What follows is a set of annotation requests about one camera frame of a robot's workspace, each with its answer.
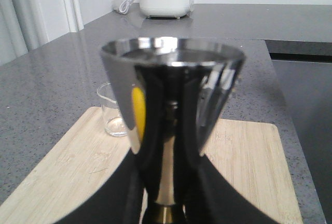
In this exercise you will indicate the grey curtain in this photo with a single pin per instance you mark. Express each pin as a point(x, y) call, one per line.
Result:
point(29, 24)

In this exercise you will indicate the clear glass beaker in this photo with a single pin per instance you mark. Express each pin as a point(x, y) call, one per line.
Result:
point(112, 119)

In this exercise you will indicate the steel double jigger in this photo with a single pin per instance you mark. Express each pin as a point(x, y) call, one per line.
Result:
point(170, 92)

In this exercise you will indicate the black induction cooktop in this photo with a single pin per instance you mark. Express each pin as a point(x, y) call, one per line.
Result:
point(304, 72)

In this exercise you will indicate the wooden cutting board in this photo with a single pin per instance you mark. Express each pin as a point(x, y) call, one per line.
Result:
point(248, 154)

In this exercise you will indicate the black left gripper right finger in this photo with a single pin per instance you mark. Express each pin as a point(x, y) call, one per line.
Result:
point(211, 199)

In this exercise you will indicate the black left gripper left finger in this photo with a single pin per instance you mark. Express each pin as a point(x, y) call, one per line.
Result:
point(118, 200)

